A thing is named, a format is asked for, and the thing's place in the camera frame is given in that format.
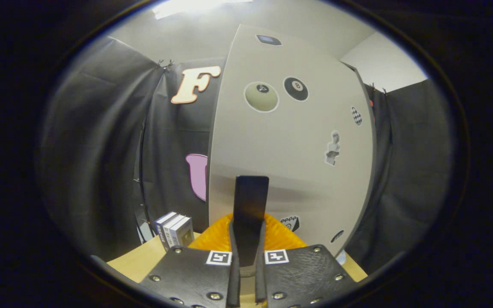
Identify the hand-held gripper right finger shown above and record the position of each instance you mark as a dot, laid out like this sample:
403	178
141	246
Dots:
260	282

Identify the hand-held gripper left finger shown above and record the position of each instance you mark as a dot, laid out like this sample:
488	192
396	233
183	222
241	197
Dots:
233	282

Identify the white cabinet door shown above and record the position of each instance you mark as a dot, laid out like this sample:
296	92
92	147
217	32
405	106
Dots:
298	171

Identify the black backdrop cloth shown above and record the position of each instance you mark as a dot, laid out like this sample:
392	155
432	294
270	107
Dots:
92	149

